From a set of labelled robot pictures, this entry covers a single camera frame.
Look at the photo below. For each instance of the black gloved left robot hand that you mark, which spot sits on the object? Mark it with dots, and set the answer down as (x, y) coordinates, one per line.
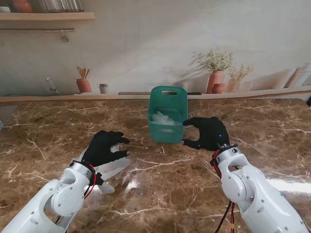
(102, 148)

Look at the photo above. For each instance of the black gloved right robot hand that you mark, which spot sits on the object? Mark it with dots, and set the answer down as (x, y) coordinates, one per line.
(213, 136)

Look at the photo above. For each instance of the green plastic basket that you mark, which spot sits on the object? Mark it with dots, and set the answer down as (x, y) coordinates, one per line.
(167, 138)

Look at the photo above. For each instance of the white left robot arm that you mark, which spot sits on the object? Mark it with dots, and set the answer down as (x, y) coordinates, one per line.
(53, 204)

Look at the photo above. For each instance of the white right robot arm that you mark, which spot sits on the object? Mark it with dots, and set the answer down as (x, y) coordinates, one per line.
(252, 194)

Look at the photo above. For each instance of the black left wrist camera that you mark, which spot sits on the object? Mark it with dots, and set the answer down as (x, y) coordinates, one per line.
(100, 179)

